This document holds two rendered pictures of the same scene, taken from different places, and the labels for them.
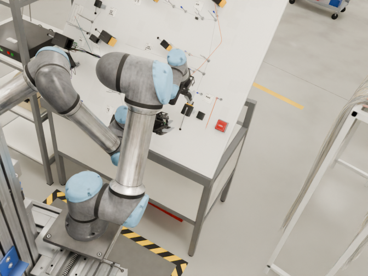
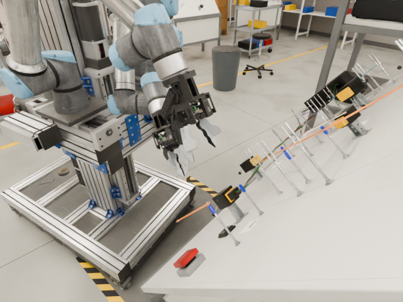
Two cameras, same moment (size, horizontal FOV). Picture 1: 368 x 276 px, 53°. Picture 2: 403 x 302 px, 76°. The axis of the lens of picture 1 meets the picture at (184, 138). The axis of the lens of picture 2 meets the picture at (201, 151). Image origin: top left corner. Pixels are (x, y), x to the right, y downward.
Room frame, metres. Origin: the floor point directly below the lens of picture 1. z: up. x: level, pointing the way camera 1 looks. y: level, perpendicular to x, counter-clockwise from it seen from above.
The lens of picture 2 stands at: (1.60, -0.48, 1.66)
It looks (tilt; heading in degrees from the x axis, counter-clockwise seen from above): 36 degrees down; 110
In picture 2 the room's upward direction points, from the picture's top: straight up
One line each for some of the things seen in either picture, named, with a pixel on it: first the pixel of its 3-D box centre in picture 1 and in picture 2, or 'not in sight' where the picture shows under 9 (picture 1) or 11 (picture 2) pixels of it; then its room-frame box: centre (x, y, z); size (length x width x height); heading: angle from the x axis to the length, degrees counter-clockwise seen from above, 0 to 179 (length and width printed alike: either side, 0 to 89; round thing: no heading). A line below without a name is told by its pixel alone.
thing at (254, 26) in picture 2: not in sight; (256, 27); (0.67, 5.76, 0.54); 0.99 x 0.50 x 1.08; 62
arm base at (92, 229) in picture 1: (86, 214); (70, 94); (0.73, 0.29, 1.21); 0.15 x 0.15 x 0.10
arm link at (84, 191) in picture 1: (86, 194); (60, 68); (0.73, 0.29, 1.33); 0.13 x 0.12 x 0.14; 82
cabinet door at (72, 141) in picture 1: (87, 145); not in sight; (1.65, 0.61, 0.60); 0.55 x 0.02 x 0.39; 68
